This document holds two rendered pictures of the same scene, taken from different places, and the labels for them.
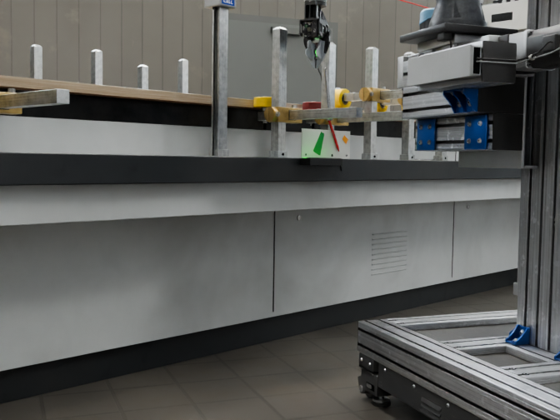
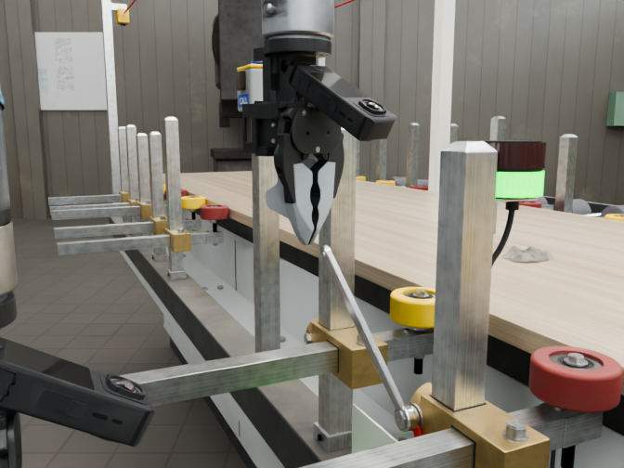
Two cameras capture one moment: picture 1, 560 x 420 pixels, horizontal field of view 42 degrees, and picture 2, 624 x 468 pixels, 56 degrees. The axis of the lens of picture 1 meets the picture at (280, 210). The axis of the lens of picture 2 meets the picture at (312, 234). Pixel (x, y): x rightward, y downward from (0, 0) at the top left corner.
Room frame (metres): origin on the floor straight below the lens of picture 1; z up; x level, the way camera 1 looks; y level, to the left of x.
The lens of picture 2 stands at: (2.69, -0.70, 1.12)
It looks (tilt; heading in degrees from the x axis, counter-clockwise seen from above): 10 degrees down; 111
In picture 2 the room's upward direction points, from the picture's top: straight up
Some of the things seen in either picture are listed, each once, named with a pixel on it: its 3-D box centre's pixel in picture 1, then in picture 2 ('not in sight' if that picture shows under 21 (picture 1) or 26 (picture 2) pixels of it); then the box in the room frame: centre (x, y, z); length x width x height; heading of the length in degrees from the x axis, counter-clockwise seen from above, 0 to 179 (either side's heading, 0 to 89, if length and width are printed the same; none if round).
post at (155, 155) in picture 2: not in sight; (158, 207); (1.56, 0.88, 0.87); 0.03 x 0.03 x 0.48; 46
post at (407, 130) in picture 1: (408, 112); not in sight; (2.99, -0.51, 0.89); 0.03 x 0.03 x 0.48; 46
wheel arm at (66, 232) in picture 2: not in sight; (130, 228); (1.53, 0.79, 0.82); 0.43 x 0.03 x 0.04; 46
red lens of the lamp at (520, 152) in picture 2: not in sight; (510, 154); (2.67, -0.13, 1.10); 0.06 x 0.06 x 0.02
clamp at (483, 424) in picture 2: (331, 117); (474, 435); (2.65, -0.18, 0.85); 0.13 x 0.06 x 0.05; 136
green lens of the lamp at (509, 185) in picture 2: not in sight; (508, 182); (2.67, -0.13, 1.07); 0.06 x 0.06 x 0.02
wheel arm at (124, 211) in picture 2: not in sight; (120, 212); (1.35, 0.96, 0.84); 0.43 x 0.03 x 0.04; 46
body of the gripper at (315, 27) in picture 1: (314, 21); (292, 102); (2.44, -0.10, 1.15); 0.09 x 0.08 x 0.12; 156
